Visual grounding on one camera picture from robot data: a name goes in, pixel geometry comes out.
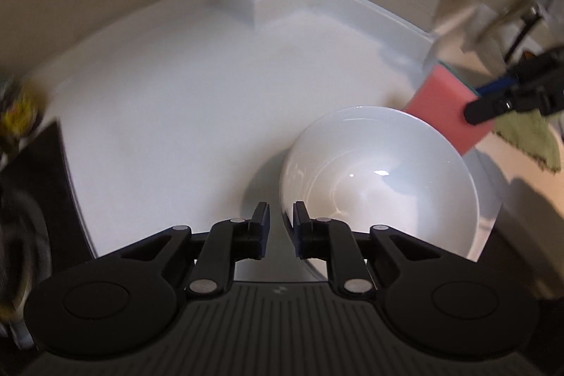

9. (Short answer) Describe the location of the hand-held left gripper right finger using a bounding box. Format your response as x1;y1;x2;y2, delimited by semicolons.
293;201;441;297

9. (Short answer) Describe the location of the white patterned bowl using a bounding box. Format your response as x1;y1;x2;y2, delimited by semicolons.
279;106;480;284

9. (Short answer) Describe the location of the black utensil handle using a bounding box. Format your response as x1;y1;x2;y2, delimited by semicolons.
504;20;537;66

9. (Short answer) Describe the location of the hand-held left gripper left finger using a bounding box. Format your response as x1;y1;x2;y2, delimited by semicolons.
120;202;270;300

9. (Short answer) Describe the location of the black burner grate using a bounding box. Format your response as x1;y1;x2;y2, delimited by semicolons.
0;182;51;317

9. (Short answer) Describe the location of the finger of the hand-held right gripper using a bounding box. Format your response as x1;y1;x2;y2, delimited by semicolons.
477;74;518;98
464;93;514;126

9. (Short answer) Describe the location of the black glass gas cooktop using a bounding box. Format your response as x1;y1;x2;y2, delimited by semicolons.
0;119;96;317

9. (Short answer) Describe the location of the pink and green sponge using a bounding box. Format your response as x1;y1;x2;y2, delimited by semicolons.
403;61;492;157

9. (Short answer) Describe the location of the green cloth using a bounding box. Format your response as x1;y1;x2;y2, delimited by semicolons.
491;111;562;175

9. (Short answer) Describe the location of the yellow label sauce jar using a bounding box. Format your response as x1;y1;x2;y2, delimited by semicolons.
0;77;47;148

